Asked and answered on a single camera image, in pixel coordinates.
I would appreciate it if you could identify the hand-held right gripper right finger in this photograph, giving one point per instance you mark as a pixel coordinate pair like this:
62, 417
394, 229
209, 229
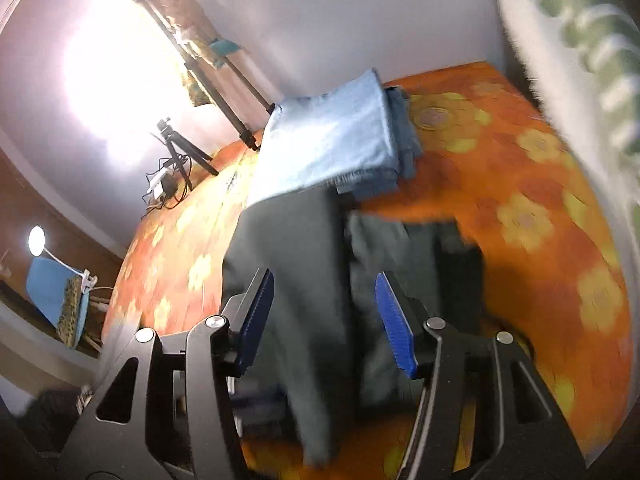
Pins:
396, 330

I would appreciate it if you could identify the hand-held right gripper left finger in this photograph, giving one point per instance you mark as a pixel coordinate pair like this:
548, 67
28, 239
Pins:
257, 320

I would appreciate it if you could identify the black pants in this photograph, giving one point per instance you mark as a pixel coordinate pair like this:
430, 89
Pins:
300, 260

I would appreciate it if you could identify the white power strip with chargers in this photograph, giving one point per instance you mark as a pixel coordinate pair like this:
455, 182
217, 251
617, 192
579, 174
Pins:
162, 185

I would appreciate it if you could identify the patterned chair cushion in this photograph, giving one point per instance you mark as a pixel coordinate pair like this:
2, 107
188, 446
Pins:
69, 315

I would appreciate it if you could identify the small black tripod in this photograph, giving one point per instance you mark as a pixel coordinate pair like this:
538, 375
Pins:
175, 145

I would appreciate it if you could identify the orange floral bedsheet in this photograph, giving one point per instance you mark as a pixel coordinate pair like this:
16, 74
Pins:
525, 185

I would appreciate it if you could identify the folded light blue jeans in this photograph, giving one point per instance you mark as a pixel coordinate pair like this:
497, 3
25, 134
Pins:
330, 135

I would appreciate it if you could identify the blue chair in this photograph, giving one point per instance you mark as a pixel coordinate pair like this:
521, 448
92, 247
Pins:
47, 290

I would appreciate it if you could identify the tall metal tripod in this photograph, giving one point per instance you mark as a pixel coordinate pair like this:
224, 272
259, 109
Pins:
220, 95

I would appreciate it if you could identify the round white clamp lamp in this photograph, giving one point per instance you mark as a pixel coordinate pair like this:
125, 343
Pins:
36, 240

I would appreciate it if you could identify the teal cloth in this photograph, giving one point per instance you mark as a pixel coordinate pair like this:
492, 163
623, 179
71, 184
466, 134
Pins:
225, 50

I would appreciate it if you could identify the yellow patterned hanging cloth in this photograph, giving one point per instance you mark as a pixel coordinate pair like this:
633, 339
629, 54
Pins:
185, 15

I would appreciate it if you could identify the green white patterned pillow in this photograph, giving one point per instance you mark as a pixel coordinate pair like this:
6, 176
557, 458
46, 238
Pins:
565, 50

